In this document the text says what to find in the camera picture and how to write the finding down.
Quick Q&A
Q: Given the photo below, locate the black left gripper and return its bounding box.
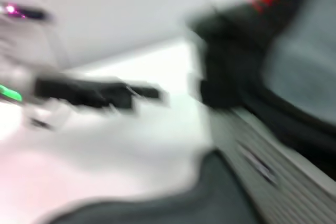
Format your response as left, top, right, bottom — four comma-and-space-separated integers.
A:
34, 76, 165, 111

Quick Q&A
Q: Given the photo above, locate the grey-green perforated storage box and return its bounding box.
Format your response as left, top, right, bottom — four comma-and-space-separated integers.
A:
207, 104, 336, 224

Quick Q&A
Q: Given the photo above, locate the black cloth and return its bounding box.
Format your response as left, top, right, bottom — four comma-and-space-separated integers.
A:
185, 0, 336, 167

